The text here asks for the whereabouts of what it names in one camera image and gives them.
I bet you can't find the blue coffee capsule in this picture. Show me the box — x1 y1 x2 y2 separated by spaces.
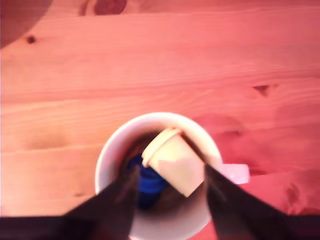
125 153 170 210

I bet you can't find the cream coffee capsule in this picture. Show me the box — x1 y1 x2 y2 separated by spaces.
141 127 206 199

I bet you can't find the dark patterned mug white handle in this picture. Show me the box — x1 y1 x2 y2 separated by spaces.
94 111 250 240

